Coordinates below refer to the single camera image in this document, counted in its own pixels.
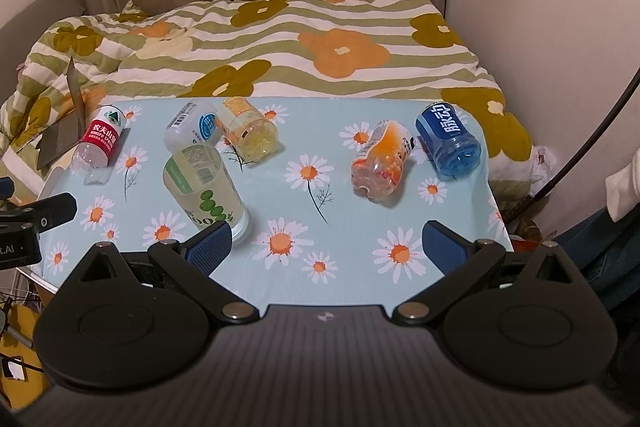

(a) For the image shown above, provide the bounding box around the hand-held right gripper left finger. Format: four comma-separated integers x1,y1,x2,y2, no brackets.
74,221,260,324

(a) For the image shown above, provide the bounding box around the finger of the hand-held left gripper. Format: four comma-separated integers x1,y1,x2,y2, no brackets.
9,193,79,236

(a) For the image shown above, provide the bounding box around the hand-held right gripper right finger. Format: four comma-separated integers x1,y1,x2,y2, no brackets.
393,220,577,326

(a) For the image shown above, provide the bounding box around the green label large bottle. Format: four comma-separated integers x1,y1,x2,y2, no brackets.
163,144,250,240

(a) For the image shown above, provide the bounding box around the grey open laptop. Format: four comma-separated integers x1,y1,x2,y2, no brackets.
37,57,94,170

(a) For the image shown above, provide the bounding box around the red label water bottle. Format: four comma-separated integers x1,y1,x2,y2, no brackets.
70,105,124,186

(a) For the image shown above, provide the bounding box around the yellow bag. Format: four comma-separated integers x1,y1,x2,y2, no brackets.
0,301,52,411

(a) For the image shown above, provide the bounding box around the orange drink bottle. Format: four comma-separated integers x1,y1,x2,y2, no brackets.
351,119,415,201

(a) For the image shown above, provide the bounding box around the blue drink bottle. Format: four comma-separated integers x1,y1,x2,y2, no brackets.
415,102,482,179

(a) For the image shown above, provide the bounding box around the yellow label clear bottle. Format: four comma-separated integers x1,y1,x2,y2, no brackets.
215,97,280,160

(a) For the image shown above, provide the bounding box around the white bottle blue label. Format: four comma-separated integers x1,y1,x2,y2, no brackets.
163,100,219,152

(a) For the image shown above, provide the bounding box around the white plastic bag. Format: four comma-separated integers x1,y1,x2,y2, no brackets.
530,145,559,196

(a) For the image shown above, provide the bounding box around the light blue daisy tablecloth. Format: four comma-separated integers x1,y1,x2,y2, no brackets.
37,97,515,309

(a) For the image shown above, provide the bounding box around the dark blue clothing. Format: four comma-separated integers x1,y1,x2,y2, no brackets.
554,201,640,311

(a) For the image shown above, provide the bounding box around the white cloth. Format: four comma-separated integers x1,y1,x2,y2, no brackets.
605,154,640,223

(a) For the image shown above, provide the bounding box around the grey bed headboard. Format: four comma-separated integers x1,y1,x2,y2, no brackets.
0,0,87,75

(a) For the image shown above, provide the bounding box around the striped flower quilt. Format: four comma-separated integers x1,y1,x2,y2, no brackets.
0,0,534,210

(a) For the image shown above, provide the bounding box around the black cable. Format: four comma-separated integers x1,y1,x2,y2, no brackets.
530,67,640,204

